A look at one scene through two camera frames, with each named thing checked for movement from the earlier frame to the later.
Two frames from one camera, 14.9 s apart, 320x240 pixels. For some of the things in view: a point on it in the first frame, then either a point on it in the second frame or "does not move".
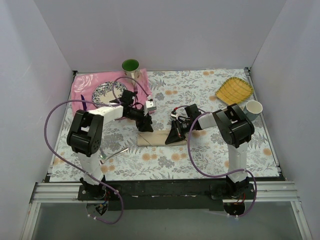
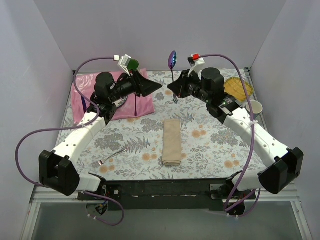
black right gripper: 177,129 to 186,83
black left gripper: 143,120 to 137,83
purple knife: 84,106 does not move
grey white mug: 253,109 does not move
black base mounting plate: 162,195 does not move
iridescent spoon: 102,155 to 171,62
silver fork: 101,163 does not move
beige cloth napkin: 157,138 to 171,152
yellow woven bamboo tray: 234,91 does not move
